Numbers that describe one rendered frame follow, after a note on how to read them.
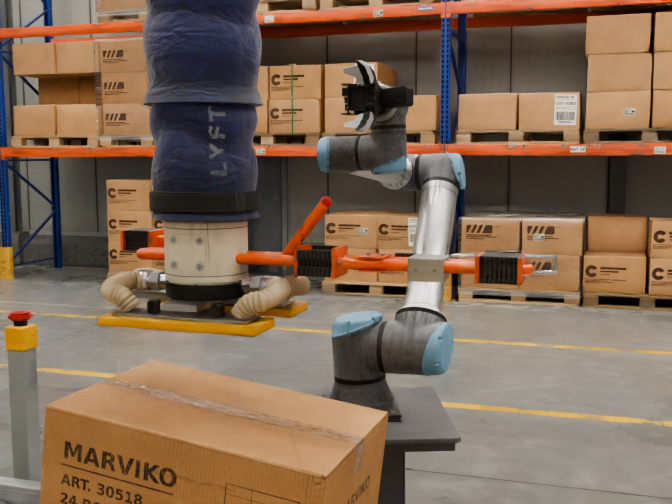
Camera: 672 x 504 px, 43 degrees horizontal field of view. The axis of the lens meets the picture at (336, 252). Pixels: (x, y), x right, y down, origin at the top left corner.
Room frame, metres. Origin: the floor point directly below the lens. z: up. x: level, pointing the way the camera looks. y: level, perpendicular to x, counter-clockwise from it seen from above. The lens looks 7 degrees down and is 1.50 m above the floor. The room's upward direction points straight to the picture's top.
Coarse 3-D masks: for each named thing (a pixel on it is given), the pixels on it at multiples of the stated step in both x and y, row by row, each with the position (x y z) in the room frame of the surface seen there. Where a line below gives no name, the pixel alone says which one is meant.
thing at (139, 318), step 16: (224, 304) 1.62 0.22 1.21; (112, 320) 1.63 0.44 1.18; (128, 320) 1.62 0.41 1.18; (144, 320) 1.61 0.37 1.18; (160, 320) 1.60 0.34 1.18; (176, 320) 1.60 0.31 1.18; (192, 320) 1.59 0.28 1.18; (208, 320) 1.58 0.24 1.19; (224, 320) 1.57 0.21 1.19; (240, 320) 1.57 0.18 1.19; (256, 320) 1.60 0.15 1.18; (272, 320) 1.62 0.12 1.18
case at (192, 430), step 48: (96, 384) 1.78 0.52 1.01; (144, 384) 1.81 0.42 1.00; (192, 384) 1.85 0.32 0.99; (240, 384) 1.88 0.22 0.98; (48, 432) 1.62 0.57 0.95; (96, 432) 1.59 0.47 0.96; (144, 432) 1.55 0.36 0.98; (192, 432) 1.56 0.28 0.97; (240, 432) 1.59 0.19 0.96; (288, 432) 1.62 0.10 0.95; (336, 432) 1.64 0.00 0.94; (384, 432) 1.79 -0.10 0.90; (48, 480) 1.63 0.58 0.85; (96, 480) 1.59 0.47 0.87; (144, 480) 1.55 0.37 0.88; (192, 480) 1.52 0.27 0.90; (240, 480) 1.48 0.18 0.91; (288, 480) 1.45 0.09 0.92; (336, 480) 1.49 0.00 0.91
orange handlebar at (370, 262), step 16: (160, 240) 2.04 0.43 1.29; (144, 256) 1.74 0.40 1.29; (160, 256) 1.72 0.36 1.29; (240, 256) 1.67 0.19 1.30; (256, 256) 1.66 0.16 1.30; (272, 256) 1.65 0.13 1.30; (288, 256) 1.64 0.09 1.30; (352, 256) 1.64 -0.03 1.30; (368, 256) 1.59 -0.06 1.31; (384, 256) 1.59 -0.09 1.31; (448, 272) 1.54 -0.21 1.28; (464, 272) 1.53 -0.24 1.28; (528, 272) 1.50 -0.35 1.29
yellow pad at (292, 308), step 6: (162, 300) 1.82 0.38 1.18; (168, 300) 1.82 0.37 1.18; (288, 300) 1.79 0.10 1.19; (294, 300) 1.80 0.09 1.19; (228, 306) 1.76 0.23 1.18; (276, 306) 1.74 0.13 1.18; (282, 306) 1.74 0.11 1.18; (288, 306) 1.75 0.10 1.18; (294, 306) 1.75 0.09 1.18; (300, 306) 1.77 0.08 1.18; (306, 306) 1.80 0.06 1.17; (228, 312) 1.76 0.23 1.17; (258, 312) 1.74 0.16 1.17; (264, 312) 1.73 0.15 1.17; (270, 312) 1.73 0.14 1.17; (276, 312) 1.73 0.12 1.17; (282, 312) 1.72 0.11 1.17; (288, 312) 1.72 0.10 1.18; (294, 312) 1.73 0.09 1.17; (300, 312) 1.77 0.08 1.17
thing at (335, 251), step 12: (300, 252) 1.61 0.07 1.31; (312, 252) 1.60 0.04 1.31; (324, 252) 1.59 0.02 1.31; (336, 252) 1.60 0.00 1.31; (300, 264) 1.62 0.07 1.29; (312, 264) 1.61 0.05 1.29; (324, 264) 1.60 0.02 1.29; (336, 264) 1.60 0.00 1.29; (312, 276) 1.60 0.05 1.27; (324, 276) 1.59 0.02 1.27; (336, 276) 1.60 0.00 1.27
